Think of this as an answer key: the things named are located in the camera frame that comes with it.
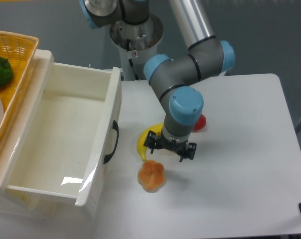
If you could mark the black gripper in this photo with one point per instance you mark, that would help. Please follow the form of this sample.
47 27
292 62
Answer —
185 149

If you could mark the round orange bread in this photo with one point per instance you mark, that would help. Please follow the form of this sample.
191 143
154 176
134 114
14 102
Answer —
151 176

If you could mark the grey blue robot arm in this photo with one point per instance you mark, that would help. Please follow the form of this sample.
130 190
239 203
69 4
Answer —
171 79

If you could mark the yellow banana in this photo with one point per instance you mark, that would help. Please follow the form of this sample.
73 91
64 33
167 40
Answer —
141 149

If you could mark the red bell pepper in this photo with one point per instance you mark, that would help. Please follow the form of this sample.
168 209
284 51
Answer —
200 124

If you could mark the white open drawer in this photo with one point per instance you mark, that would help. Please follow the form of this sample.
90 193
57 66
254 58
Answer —
62 157

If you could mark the white drawer cabinet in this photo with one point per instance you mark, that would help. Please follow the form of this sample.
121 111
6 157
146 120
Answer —
14 137

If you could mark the yellow woven basket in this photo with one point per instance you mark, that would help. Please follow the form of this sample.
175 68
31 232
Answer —
18 50

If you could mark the green bell pepper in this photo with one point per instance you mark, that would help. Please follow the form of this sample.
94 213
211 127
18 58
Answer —
6 72

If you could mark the black drawer handle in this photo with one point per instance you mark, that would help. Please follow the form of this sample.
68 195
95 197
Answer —
114 137

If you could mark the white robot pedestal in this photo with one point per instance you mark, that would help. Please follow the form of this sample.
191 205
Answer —
136 45

